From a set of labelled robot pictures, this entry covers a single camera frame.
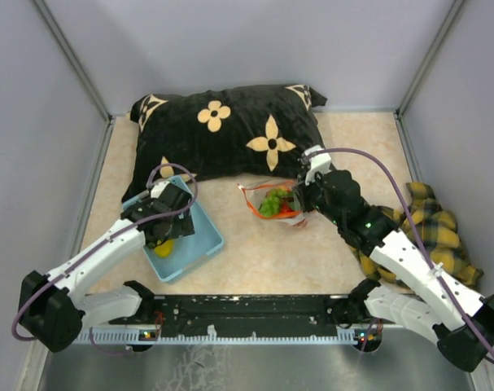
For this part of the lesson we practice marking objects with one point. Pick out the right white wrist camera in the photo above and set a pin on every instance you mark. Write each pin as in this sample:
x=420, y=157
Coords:
x=315, y=160

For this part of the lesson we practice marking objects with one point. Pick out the green grape bunch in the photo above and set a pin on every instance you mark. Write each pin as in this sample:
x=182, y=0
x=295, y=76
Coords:
x=272, y=203

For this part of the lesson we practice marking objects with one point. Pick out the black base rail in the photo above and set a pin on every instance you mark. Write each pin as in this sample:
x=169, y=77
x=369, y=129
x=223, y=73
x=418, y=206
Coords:
x=242, y=320

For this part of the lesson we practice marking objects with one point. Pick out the black flower pattern pillow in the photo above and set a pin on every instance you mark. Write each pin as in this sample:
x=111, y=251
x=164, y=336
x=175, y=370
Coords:
x=260, y=130

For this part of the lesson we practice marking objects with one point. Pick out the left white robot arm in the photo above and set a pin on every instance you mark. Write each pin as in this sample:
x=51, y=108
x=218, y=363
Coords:
x=57, y=306

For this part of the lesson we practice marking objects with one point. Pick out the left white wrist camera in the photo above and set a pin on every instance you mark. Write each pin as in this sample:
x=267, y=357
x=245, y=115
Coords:
x=160, y=189

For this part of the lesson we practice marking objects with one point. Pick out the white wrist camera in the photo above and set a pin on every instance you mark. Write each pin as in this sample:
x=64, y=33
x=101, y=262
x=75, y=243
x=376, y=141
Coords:
x=160, y=189
x=315, y=160

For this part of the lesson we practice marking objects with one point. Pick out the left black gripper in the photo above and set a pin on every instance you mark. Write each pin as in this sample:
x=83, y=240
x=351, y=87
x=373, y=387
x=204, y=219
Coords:
x=183, y=227

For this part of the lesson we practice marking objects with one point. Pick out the light blue plastic basket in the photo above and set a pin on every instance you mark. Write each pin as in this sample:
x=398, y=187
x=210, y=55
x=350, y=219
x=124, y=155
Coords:
x=188, y=251

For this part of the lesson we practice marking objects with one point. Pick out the yellow black plaid cloth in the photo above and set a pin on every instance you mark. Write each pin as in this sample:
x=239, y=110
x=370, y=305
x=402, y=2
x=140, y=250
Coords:
x=437, y=228

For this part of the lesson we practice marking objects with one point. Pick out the red strawberry bunch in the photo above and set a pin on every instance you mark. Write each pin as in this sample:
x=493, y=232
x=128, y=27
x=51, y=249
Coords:
x=288, y=206

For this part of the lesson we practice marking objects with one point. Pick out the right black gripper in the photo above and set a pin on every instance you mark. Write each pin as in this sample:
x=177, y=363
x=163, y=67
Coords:
x=303, y=191

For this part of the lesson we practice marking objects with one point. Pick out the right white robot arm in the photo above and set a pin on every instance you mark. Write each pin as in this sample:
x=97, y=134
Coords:
x=457, y=319

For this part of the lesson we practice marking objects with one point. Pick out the clear zip top bag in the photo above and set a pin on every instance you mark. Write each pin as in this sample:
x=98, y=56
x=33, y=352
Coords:
x=254, y=193

